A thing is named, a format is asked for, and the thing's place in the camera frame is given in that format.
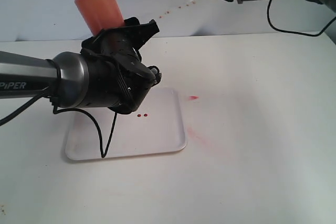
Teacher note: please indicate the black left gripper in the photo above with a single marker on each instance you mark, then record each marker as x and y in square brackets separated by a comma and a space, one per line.
[118, 79]

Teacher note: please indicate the red sauce squeeze bottle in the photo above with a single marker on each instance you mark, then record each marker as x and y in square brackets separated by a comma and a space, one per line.
[100, 14]

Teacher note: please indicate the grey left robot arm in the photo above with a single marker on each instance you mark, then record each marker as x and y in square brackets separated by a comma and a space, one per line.
[64, 78]

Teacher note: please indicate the white rectangular plastic tray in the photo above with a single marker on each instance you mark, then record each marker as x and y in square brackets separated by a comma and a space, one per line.
[162, 131]

